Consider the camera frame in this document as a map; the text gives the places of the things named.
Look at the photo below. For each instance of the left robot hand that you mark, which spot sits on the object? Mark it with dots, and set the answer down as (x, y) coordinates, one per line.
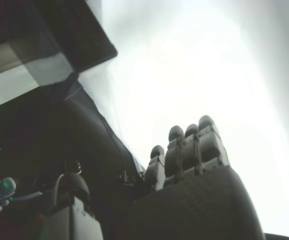
(199, 200)

